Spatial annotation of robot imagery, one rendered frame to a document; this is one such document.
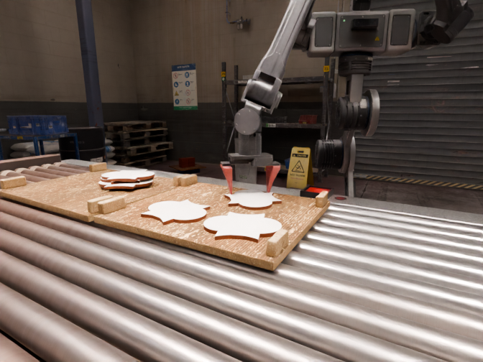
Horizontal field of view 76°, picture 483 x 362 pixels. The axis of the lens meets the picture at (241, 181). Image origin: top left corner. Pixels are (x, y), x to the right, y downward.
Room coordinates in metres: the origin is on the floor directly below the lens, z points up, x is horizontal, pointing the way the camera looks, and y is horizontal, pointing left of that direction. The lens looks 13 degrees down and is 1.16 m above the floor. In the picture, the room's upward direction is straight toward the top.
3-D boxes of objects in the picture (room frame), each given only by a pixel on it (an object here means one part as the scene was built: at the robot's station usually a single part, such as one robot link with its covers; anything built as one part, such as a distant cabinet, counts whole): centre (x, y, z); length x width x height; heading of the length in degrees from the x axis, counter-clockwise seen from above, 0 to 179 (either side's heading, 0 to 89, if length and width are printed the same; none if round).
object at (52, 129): (3.64, 2.37, 0.96); 0.50 x 0.38 x 0.21; 78
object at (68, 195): (0.86, 0.41, 0.93); 0.41 x 0.35 x 0.02; 60
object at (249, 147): (0.76, -0.02, 1.06); 0.10 x 0.07 x 0.07; 101
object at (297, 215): (0.66, 0.05, 0.93); 0.41 x 0.35 x 0.02; 61
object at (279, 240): (0.45, -0.06, 0.95); 0.06 x 0.02 x 0.03; 151
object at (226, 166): (0.75, 0.01, 0.99); 0.07 x 0.07 x 0.09; 11
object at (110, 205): (0.64, 0.28, 0.95); 0.06 x 0.02 x 0.03; 151
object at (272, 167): (0.76, -0.06, 0.99); 0.07 x 0.07 x 0.09; 11
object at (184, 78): (6.57, 1.18, 1.55); 0.61 x 0.02 x 0.91; 63
